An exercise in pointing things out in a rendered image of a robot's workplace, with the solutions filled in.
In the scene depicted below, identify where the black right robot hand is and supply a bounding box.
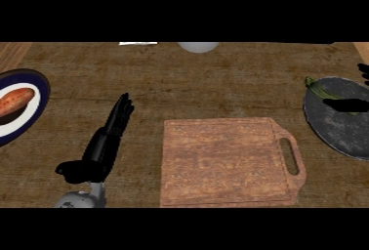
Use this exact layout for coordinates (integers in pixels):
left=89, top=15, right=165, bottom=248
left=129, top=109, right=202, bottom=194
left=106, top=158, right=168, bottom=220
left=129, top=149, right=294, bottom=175
left=322, top=62, right=369, bottom=113

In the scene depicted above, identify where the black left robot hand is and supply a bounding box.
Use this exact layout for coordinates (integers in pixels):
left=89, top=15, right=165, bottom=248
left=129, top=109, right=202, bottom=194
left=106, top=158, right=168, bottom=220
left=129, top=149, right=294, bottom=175
left=53, top=92, right=137, bottom=186

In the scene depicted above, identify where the green squash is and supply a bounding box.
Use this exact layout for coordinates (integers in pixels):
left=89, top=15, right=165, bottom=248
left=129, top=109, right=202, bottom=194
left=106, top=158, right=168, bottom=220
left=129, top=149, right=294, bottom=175
left=304, top=76, right=362, bottom=117

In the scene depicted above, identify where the dark grey round pan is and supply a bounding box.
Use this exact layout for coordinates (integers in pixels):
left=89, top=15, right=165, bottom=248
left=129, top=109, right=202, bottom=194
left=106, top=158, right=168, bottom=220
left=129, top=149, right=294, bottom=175
left=301, top=75, right=369, bottom=161

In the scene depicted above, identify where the brown wooden cutting board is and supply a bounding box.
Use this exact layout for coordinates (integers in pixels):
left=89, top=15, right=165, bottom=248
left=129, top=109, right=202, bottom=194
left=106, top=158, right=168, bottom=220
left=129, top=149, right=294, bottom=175
left=158, top=116, right=309, bottom=209

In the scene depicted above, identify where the blue and white plate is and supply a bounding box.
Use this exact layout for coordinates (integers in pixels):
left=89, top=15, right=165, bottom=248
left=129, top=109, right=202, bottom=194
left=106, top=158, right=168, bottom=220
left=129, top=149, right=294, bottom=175
left=0, top=67, right=52, bottom=147

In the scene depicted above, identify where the orange sweet potato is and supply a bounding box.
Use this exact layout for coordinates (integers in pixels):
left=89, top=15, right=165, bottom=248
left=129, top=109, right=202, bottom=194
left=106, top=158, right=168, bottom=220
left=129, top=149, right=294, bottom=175
left=0, top=87, right=37, bottom=118

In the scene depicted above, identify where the white flat object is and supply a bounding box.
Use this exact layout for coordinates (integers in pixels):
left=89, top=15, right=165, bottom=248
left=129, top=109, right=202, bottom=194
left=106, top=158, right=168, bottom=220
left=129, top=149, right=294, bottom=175
left=118, top=41, right=160, bottom=46

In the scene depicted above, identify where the pale grey round object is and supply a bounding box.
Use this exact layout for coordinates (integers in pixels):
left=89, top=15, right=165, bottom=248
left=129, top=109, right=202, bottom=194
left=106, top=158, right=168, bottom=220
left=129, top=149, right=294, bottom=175
left=176, top=41, right=220, bottom=54

